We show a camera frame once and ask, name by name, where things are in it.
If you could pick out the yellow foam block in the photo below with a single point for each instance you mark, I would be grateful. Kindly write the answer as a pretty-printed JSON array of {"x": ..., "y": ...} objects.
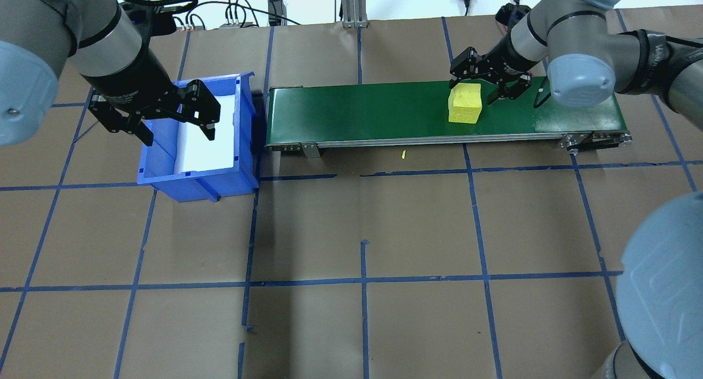
[{"x": 466, "y": 104}]

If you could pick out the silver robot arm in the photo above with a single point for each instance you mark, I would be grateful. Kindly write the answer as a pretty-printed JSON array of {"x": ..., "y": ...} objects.
[
  {"x": 27, "y": 88},
  {"x": 582, "y": 77}
]

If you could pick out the white foam pad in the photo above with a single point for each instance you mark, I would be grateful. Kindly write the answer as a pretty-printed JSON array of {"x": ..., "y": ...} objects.
[{"x": 206, "y": 154}]

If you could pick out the blue plastic bin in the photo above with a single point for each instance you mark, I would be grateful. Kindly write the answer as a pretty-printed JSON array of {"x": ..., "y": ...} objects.
[{"x": 197, "y": 184}]

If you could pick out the white desk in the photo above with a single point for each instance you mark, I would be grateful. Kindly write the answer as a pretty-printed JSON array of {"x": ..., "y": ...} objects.
[{"x": 412, "y": 0}]

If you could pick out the green conveyor belt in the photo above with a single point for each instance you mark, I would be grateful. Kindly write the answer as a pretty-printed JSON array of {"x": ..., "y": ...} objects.
[{"x": 357, "y": 112}]

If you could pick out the black power adapter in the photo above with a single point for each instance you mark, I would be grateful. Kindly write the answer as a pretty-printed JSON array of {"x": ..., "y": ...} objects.
[{"x": 275, "y": 11}]

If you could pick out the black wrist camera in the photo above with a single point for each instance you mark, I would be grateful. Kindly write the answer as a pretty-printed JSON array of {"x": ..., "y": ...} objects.
[{"x": 511, "y": 15}]

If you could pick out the aluminium camera post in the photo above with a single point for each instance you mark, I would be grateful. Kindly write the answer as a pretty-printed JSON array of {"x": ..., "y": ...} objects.
[{"x": 354, "y": 5}]

